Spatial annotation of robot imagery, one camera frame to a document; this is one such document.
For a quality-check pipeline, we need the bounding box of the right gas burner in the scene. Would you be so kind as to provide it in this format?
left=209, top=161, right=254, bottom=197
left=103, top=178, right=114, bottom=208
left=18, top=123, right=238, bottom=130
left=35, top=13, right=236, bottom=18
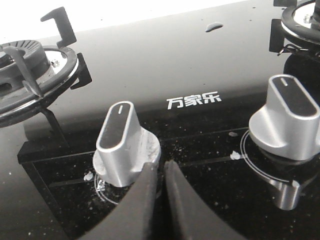
left=269, top=0, right=320, bottom=61

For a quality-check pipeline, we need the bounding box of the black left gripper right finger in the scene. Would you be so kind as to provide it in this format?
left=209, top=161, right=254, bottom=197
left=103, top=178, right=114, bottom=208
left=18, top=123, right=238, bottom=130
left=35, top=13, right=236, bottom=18
left=164, top=160, right=245, bottom=240

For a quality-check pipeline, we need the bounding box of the gas burner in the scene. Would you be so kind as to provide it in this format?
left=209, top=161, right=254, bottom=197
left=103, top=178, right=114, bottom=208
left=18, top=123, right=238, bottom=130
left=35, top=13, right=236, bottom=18
left=0, top=7, right=92, bottom=128
left=269, top=0, right=320, bottom=61

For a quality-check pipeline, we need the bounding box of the silver right stove knob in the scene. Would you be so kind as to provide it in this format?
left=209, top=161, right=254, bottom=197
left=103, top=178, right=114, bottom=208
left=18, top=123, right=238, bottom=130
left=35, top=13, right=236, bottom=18
left=248, top=74, right=320, bottom=161

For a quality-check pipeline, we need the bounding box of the silver stove knob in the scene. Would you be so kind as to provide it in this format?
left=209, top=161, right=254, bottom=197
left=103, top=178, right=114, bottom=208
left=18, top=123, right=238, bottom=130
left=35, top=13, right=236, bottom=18
left=248, top=74, right=320, bottom=161
left=93, top=101, right=161, bottom=188

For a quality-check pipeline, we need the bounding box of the left gas burner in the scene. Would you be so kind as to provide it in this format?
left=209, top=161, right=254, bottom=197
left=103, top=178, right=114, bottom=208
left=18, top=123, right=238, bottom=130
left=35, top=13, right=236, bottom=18
left=0, top=7, right=92, bottom=128

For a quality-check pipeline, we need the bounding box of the black glass gas stove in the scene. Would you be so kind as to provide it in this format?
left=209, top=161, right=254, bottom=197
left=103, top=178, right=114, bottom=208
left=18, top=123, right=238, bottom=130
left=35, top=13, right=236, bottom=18
left=0, top=0, right=320, bottom=240

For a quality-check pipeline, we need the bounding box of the silver left stove knob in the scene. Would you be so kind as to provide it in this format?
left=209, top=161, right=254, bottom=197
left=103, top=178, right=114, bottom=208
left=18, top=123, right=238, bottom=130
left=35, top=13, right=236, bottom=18
left=93, top=101, right=161, bottom=188

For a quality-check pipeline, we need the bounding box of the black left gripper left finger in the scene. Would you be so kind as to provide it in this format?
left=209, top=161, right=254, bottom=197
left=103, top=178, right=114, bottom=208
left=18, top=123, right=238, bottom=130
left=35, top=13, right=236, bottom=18
left=81, top=162, right=157, bottom=240

